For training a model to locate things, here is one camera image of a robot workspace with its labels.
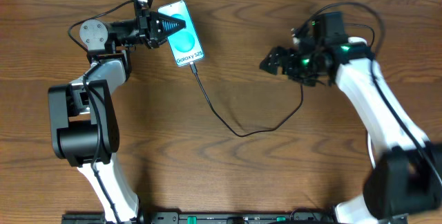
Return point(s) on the white charger plug adapter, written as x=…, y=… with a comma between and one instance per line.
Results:
x=354, y=40

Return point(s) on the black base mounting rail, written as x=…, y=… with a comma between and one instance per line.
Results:
x=175, y=218

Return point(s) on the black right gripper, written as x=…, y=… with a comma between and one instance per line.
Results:
x=277, y=54

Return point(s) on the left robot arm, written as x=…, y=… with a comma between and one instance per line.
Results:
x=83, y=123

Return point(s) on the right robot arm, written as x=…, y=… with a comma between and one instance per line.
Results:
x=406, y=178

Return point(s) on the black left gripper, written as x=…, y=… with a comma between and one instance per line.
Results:
x=147, y=29

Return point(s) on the Galaxy S25 smartphone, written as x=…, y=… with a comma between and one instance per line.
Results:
x=185, y=44

